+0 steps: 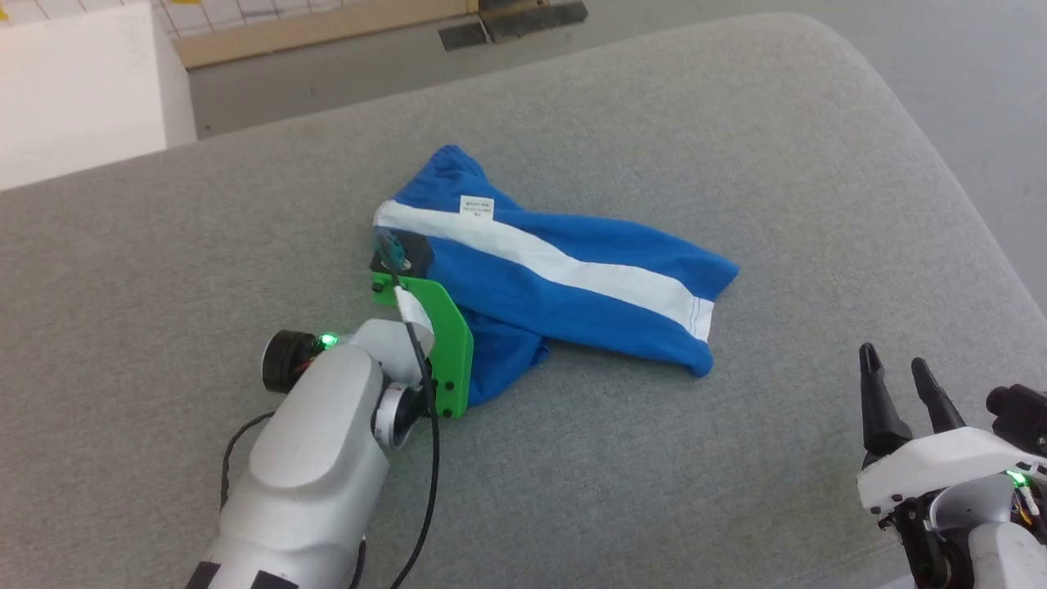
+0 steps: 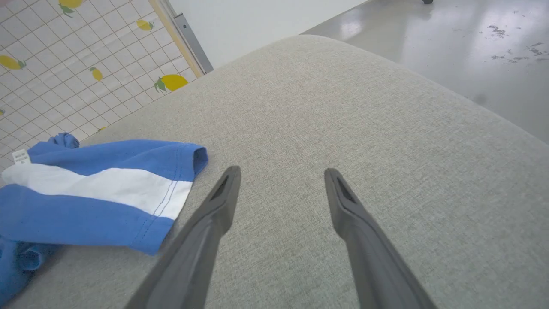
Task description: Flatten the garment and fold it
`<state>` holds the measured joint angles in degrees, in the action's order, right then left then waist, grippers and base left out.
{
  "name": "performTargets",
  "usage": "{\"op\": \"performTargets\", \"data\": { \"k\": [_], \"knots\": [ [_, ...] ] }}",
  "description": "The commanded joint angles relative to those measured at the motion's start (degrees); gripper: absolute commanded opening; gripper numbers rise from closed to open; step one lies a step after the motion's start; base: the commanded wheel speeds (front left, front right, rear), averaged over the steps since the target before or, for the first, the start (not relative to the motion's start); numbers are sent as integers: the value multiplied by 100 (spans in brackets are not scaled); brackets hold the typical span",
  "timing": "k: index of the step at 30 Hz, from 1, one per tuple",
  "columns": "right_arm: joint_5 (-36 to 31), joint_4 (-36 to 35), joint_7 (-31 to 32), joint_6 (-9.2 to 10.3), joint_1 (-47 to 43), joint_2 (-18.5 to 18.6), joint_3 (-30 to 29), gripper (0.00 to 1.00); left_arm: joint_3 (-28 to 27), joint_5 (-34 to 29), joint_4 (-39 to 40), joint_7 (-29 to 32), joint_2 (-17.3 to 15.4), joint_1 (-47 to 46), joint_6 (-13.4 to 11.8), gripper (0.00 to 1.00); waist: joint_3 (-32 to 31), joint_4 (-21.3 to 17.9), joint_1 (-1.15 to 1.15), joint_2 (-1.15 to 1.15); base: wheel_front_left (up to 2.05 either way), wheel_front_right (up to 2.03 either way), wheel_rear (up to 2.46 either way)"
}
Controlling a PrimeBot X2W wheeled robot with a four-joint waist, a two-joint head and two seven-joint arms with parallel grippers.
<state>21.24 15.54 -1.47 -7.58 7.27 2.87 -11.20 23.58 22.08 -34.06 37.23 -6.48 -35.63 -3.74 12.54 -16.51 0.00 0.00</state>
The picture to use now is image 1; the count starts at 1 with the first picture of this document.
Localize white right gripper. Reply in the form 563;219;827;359
856;342;1047;516

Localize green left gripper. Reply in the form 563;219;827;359
371;273;474;420

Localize blue shorts with white stripe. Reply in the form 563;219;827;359
374;145;740;407

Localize grey fabric sofa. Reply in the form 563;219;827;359
0;12;1047;589

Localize light wooden board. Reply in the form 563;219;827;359
171;0;480;70

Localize white box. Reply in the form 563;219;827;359
0;0;198;191

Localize thin black cable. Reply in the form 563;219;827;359
389;275;441;589
219;411;276;510

